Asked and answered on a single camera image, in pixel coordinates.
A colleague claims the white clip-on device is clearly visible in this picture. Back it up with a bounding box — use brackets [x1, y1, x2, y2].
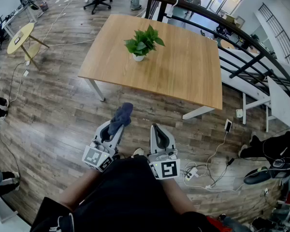
[166, 0, 180, 19]

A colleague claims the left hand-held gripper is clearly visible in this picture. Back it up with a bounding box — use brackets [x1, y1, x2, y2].
[82, 121, 125, 173]

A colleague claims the person's left forearm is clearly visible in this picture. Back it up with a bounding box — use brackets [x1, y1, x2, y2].
[59, 168, 102, 212]

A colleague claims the person's black clothing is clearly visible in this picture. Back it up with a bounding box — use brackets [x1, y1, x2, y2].
[30, 155, 216, 232]

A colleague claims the white table leg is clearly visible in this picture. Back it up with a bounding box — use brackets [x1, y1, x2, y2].
[182, 106, 216, 120]
[87, 78, 106, 102]

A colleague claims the person's right forearm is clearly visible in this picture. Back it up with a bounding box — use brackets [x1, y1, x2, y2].
[159, 177, 197, 215]

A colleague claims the green potted plant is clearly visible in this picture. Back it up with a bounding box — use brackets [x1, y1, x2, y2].
[124, 24, 165, 62]

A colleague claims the white desk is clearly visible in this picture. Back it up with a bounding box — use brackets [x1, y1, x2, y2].
[235, 76, 290, 132]

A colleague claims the white card with black frame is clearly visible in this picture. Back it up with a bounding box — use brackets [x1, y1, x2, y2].
[14, 30, 25, 45]

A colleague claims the round yellow side table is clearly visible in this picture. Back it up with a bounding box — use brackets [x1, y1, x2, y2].
[6, 22, 50, 71]

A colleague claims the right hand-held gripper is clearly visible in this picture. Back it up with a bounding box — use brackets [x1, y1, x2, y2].
[147, 123, 181, 180]

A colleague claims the white power strip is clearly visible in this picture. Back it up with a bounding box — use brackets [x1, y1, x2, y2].
[183, 167, 199, 181]

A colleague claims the long white floor cable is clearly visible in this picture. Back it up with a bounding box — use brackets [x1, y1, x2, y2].
[42, 0, 95, 47]

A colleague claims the black and white shoulder strap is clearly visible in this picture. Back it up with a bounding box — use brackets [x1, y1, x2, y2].
[48, 213, 75, 232]

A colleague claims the dark blue cloth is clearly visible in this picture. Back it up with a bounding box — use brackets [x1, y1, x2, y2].
[108, 102, 134, 136]

